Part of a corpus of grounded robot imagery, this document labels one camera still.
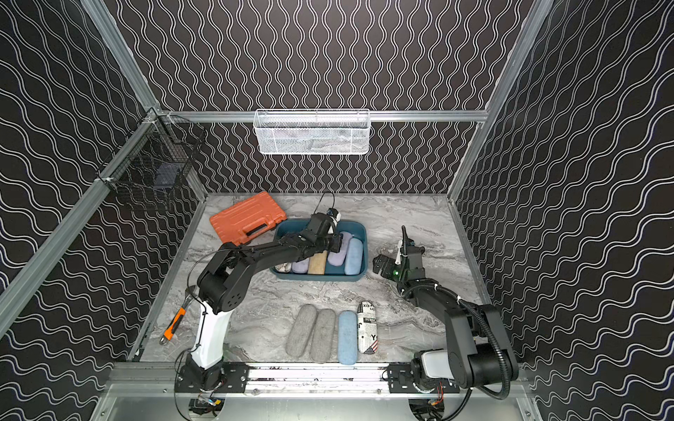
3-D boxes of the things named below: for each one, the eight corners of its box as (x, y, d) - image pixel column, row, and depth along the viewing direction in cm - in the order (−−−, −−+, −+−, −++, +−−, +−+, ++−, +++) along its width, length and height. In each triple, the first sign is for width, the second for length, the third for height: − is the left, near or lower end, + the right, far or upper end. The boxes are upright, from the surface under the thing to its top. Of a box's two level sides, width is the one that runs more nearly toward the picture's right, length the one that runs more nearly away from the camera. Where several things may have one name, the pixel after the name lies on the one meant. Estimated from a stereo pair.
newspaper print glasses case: (358, 354, 81) (358, 351, 78) (355, 305, 90) (356, 301, 88) (378, 354, 81) (379, 351, 78) (373, 305, 90) (374, 301, 88)
